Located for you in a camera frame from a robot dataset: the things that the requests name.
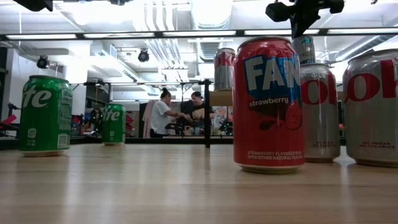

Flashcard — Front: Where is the green Sprite can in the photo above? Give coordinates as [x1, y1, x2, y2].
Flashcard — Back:
[101, 103, 127, 146]
[18, 75, 73, 157]

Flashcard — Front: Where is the black ceiling camera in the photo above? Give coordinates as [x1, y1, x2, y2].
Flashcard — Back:
[36, 55, 50, 70]
[137, 49, 150, 63]

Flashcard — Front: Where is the white Celsius can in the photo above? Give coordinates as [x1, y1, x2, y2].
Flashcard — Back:
[292, 34, 317, 65]

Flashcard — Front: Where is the person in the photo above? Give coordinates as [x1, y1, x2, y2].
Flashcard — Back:
[188, 91, 216, 129]
[150, 87, 193, 139]

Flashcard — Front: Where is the silver Diet Coke can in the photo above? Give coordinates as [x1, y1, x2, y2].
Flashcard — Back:
[213, 47, 236, 92]
[300, 63, 341, 163]
[343, 49, 398, 168]

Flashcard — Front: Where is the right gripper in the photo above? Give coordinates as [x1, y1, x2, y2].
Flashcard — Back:
[265, 0, 345, 39]

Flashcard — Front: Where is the black metal table frame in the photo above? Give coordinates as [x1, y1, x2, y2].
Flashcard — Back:
[0, 136, 346, 146]

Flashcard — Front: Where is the white hanging T-shirt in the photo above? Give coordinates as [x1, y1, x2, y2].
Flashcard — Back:
[142, 100, 156, 139]

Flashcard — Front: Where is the red Fanta strawberry can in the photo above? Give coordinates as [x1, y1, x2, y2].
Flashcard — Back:
[232, 35, 306, 174]

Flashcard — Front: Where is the black overhead crossbar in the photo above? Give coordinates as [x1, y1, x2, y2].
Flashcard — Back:
[0, 28, 398, 40]

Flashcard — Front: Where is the background robot with green lights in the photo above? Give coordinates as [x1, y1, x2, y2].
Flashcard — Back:
[83, 108, 103, 138]

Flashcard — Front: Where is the wooden shelf with black frame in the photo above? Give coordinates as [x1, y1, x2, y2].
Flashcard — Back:
[202, 78, 234, 149]

